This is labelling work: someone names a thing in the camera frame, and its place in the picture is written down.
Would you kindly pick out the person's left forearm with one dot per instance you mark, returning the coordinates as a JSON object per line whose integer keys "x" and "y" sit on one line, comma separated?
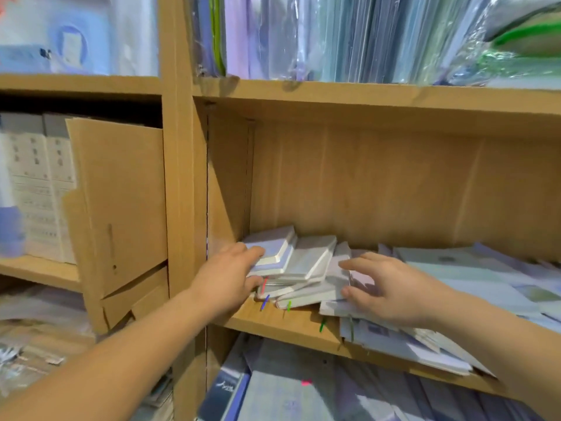
{"x": 105, "y": 372}

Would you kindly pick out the stack of flat wrapped packets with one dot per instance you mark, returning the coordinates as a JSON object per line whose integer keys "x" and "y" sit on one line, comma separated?
{"x": 35, "y": 337}

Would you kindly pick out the wooden shelf unit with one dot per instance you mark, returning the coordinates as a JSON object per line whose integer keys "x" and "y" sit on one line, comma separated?
{"x": 351, "y": 96}

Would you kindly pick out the person's right hand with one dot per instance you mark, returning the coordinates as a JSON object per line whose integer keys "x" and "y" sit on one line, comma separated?
{"x": 399, "y": 298}

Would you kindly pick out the white file boxes row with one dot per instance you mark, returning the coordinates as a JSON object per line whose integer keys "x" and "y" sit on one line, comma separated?
{"x": 39, "y": 188}

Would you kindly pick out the row of plastic wrapped folders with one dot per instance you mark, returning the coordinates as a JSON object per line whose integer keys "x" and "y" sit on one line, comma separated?
{"x": 333, "y": 35}

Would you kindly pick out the pile of small notebooks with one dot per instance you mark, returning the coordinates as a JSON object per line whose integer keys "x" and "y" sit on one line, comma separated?
{"x": 491, "y": 280}

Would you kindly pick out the row of patterned notebooks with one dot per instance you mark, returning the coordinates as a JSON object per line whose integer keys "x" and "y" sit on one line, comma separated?
{"x": 289, "y": 381}

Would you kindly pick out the blue white packaged items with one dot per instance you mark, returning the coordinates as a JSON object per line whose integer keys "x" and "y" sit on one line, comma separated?
{"x": 70, "y": 35}

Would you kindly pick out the person's left hand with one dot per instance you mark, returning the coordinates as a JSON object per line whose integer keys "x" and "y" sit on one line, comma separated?
{"x": 223, "y": 280}

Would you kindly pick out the person's right forearm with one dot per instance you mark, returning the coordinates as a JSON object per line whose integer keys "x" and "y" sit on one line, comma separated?
{"x": 508, "y": 346}

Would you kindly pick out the stack of green edged packets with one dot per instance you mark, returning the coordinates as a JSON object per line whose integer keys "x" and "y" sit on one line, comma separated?
{"x": 522, "y": 44}

